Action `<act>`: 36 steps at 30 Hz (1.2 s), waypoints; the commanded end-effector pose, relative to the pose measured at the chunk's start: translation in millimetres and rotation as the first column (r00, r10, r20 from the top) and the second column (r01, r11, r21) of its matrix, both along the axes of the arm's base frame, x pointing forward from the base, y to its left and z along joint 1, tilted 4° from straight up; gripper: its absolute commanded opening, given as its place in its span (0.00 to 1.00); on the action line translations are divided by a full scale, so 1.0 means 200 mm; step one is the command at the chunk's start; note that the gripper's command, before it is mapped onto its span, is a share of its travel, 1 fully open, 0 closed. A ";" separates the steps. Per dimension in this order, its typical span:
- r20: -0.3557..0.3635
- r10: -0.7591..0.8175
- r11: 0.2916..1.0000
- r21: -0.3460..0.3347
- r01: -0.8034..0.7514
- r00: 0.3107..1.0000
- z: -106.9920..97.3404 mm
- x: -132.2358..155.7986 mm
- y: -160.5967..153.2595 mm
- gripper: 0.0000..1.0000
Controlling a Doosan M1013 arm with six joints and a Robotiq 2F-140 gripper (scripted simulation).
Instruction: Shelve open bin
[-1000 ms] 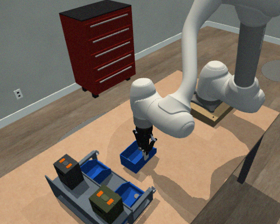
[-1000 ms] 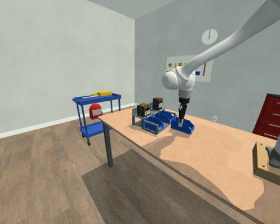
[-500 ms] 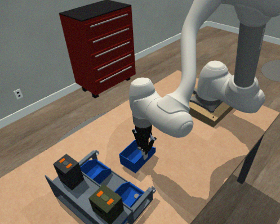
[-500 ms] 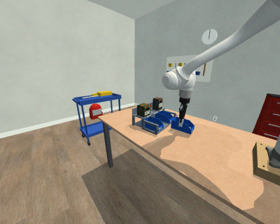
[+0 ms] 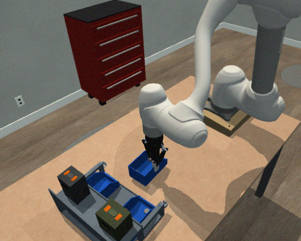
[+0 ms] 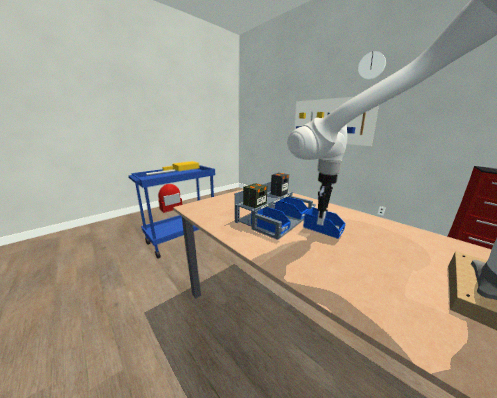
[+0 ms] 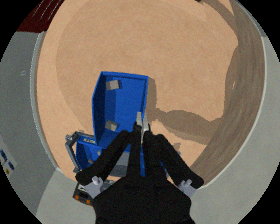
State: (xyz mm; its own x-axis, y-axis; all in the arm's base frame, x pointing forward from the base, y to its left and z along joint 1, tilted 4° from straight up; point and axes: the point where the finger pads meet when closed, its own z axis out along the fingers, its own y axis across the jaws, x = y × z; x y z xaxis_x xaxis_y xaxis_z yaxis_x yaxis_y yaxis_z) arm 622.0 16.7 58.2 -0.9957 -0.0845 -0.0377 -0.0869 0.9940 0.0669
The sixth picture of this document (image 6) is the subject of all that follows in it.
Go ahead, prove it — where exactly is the black case with orange latches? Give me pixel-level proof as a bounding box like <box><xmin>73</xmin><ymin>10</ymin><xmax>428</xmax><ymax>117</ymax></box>
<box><xmin>270</xmin><ymin>173</ymin><xmax>289</xmax><ymax>197</ymax></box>

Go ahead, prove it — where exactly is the blue bin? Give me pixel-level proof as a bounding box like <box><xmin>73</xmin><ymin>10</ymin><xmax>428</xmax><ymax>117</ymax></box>
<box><xmin>275</xmin><ymin>197</ymin><xmax>309</xmax><ymax>220</ymax></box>
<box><xmin>257</xmin><ymin>207</ymin><xmax>291</xmax><ymax>234</ymax></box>
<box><xmin>303</xmin><ymin>207</ymin><xmax>346</xmax><ymax>239</ymax></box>

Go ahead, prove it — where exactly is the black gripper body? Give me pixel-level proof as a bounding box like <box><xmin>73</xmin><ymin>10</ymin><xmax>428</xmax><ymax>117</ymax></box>
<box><xmin>318</xmin><ymin>173</ymin><xmax>338</xmax><ymax>195</ymax></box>

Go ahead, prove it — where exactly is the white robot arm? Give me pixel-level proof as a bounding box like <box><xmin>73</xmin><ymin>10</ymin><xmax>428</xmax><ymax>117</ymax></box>
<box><xmin>288</xmin><ymin>0</ymin><xmax>497</xmax><ymax>300</ymax></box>

